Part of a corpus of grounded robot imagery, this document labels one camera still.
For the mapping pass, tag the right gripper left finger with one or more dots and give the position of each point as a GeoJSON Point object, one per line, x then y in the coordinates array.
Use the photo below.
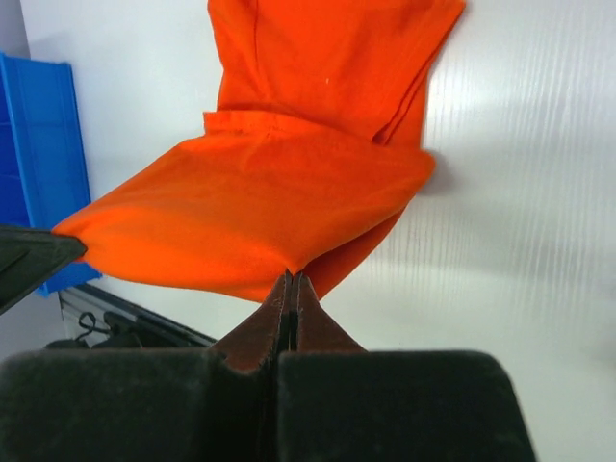
{"type": "Point", "coordinates": [211, 403]}

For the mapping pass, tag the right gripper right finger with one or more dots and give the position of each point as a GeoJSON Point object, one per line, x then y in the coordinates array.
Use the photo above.
{"type": "Point", "coordinates": [338, 402]}

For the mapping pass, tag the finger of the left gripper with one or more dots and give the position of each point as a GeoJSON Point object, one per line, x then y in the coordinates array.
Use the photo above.
{"type": "Point", "coordinates": [29, 257]}

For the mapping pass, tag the orange t shirt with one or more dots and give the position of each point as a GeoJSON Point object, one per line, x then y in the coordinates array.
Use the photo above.
{"type": "Point", "coordinates": [308, 161]}

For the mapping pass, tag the blue plastic bin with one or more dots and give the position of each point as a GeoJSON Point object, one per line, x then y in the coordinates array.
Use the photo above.
{"type": "Point", "coordinates": [43, 169]}

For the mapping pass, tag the black mounting base rail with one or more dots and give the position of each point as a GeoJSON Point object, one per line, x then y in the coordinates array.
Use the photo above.
{"type": "Point", "coordinates": [96, 319]}

